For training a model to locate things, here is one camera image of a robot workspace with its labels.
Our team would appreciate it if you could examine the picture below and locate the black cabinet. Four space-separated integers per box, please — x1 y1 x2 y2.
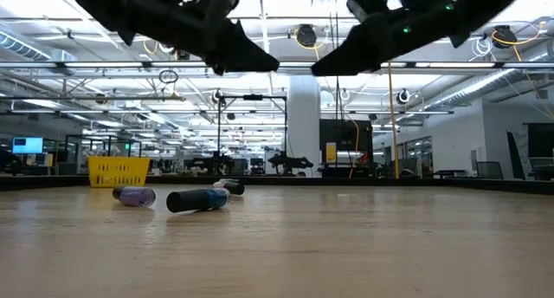
319 119 374 178

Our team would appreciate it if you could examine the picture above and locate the lilac purple nail polish bottle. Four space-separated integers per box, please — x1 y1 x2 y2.
111 185 158 209

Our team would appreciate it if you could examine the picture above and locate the pale pink nail polish bottle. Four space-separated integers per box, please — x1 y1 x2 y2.
211 180 246 196

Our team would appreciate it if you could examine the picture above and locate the yellow hanging cable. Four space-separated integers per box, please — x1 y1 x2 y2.
386 62 400 180

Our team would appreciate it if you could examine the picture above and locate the blue computer monitor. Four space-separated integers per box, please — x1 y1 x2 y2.
11 136 44 155

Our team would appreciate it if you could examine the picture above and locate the black aluminium table frame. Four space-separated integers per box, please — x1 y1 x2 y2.
0 174 554 196

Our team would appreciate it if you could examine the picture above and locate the black mesh bin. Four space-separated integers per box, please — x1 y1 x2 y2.
475 160 505 180

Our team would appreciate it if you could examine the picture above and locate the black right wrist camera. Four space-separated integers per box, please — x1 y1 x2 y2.
345 0 390 22

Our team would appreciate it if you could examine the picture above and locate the black leaning panel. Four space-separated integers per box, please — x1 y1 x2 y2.
506 131 527 181

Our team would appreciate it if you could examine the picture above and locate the black gantry frame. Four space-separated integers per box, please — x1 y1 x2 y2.
216 94 289 178

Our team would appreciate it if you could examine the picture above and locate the dark wall screen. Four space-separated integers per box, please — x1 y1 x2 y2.
521 122 554 159

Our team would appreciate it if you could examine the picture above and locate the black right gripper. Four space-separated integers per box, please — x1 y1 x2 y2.
311 11 438 77

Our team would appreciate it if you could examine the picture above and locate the hanging black ring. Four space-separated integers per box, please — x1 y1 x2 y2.
158 68 179 85

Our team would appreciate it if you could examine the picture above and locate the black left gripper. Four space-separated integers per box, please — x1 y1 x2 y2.
172 0 280 76

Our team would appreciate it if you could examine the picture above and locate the yellow background cable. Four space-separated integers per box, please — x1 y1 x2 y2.
348 119 361 180

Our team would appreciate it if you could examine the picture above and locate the white square column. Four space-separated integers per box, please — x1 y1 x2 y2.
287 74 321 178

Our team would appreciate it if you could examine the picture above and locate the yellow plastic basket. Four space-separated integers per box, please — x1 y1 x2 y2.
87 156 151 189

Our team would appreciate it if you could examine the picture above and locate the teal blue nail polish bottle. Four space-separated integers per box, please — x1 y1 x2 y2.
165 187 231 214

